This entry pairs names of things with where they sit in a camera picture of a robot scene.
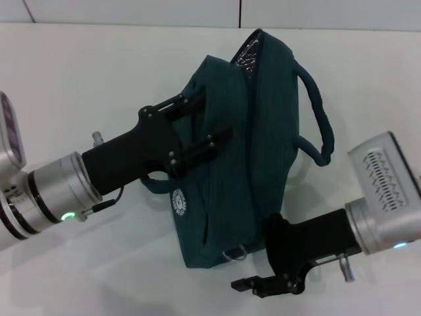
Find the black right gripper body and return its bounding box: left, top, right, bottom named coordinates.
left=265, top=208, right=360, bottom=295

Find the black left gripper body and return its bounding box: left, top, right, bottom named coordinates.
left=81, top=105, right=186, bottom=196

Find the dark teal fabric bag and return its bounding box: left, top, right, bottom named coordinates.
left=141, top=28, right=336, bottom=269

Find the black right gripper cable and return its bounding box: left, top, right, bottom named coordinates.
left=337, top=252, right=357, bottom=284

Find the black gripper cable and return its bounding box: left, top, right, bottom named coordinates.
left=77, top=186, right=124, bottom=222
left=337, top=252, right=357, bottom=284

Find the metal zipper pull ring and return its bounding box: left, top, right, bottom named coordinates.
left=222, top=244, right=248, bottom=263

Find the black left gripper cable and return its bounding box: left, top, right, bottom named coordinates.
left=77, top=186, right=124, bottom=222

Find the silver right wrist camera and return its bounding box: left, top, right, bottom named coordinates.
left=347, top=130, right=421, bottom=215

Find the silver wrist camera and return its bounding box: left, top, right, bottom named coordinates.
left=347, top=130, right=421, bottom=215
left=0, top=90, right=28, bottom=172

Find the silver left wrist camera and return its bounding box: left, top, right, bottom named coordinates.
left=0, top=90, right=28, bottom=172

